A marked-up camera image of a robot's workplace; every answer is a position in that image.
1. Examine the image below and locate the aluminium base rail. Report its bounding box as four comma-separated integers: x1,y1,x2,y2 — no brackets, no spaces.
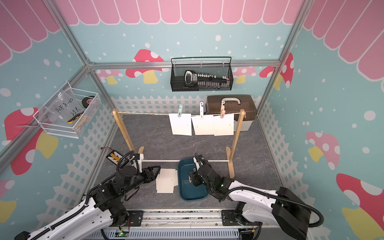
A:
80,207,301,240

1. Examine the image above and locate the black yellow small device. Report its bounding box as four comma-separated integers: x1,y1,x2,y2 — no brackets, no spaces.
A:
106,150,123,165

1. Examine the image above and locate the pink clothespin right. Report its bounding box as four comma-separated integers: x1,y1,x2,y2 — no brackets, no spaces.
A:
220,101,226,119

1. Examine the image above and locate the black socket tool set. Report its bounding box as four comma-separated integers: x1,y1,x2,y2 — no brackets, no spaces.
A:
184,71,231,89

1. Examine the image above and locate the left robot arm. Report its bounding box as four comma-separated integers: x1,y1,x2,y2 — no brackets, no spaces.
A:
15,151,161,240

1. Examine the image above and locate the yellow black utility knife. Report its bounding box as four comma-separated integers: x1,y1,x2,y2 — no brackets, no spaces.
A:
67,113,83,124

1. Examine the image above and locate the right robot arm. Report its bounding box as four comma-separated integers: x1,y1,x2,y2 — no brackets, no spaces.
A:
189,154,325,240

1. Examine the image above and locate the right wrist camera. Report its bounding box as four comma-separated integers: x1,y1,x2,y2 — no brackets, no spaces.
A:
194,154,206,170

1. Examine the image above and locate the black mesh wall basket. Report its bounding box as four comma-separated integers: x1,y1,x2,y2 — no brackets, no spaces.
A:
170,57,234,92

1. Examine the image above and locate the green clothespin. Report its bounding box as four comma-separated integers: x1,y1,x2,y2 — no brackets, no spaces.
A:
178,104,183,118

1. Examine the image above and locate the white wire wall basket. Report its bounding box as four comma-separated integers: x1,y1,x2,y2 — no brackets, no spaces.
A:
33,82,102,139

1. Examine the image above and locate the teal plastic tray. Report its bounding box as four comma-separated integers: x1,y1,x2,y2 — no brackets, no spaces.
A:
178,158,208,201

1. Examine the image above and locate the clear plastic bag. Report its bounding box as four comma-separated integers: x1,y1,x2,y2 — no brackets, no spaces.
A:
49,90,84,122

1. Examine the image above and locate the wooden drying rack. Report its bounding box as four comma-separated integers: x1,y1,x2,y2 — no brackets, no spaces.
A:
112,109,246,179

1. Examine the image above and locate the white postcard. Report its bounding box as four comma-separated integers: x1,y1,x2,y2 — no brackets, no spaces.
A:
156,169,179,189
169,114,192,136
213,115,235,136
156,175,175,194
191,115,214,136

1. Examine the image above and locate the brown lid storage box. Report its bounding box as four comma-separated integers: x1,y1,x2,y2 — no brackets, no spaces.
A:
206,95,257,131

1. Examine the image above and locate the black tape roll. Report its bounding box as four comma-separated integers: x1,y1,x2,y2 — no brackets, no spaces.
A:
82,96,95,109

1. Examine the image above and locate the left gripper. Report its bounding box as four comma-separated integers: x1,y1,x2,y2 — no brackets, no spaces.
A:
121,166,162,197

